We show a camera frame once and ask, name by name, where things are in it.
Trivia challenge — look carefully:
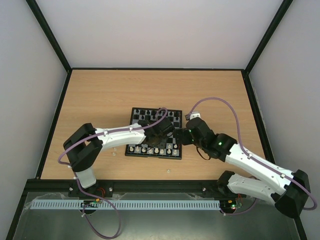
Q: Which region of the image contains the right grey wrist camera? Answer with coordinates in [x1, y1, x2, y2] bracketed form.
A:
[185, 111, 201, 121]

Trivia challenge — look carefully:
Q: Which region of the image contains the black and silver chessboard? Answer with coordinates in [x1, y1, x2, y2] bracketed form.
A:
[124, 107, 182, 160]

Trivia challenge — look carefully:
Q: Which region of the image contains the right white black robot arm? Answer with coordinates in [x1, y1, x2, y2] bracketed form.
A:
[173, 117, 310, 219]

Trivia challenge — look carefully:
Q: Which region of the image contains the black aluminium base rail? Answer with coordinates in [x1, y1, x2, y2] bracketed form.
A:
[23, 179, 238, 200]

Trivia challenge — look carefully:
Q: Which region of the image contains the white slotted cable duct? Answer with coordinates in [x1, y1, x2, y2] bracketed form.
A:
[30, 199, 221, 211]

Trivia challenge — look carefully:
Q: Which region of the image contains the black enclosure frame post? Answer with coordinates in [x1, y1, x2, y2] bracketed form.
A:
[26, 0, 72, 73]

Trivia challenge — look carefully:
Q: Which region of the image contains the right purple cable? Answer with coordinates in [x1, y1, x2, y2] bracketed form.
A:
[186, 97, 318, 216]

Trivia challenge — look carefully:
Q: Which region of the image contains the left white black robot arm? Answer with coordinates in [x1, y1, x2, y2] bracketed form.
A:
[63, 117, 175, 189]

